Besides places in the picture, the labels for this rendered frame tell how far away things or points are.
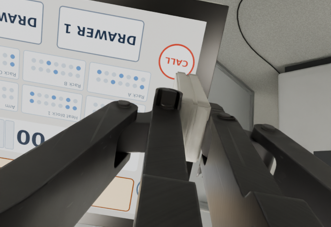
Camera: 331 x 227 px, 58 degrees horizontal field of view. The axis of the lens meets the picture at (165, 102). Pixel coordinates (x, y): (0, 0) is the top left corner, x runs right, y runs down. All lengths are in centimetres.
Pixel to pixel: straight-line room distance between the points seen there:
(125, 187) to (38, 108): 15
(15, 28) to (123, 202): 25
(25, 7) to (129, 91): 14
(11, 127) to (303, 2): 160
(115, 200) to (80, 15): 23
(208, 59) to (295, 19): 157
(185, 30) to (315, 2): 150
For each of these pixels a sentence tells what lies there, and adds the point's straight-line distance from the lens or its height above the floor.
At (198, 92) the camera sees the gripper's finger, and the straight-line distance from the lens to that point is 16.
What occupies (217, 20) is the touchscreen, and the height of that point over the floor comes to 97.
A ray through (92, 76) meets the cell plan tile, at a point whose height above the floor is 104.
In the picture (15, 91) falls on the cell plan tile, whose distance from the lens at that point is 39.
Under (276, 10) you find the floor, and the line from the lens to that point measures 182.
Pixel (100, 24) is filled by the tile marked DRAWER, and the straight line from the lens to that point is 35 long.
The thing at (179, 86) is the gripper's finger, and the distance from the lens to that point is 16.
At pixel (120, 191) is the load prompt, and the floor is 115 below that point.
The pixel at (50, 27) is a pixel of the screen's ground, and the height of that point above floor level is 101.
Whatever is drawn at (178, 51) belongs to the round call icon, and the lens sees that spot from 34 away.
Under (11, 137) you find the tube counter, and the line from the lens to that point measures 42.
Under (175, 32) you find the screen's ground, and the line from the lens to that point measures 34.
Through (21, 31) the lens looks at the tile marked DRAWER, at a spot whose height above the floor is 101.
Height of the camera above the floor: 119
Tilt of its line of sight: 23 degrees down
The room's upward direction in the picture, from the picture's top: 171 degrees counter-clockwise
